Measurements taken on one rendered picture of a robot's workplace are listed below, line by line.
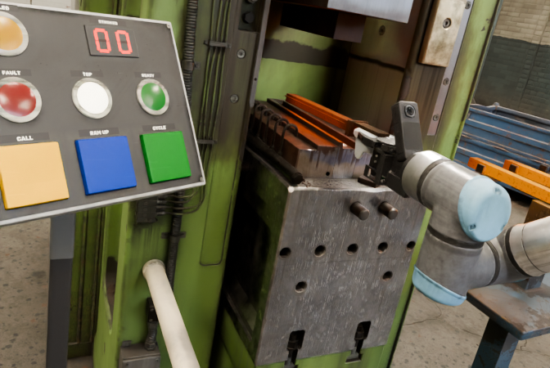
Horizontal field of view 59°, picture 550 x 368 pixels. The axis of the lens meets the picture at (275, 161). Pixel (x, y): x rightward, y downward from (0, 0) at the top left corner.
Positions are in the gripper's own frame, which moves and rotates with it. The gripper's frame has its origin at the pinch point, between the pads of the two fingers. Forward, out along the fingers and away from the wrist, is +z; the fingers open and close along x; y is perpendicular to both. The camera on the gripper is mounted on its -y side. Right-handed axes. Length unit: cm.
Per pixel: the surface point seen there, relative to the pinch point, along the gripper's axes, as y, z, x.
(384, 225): 21.8, -2.9, 10.3
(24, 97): -5, -16, -63
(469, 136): 65, 244, 302
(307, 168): 10.5, 3.3, -9.4
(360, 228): 22.5, -2.9, 3.9
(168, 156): 3.1, -13.0, -43.8
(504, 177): 5.9, -11.3, 33.1
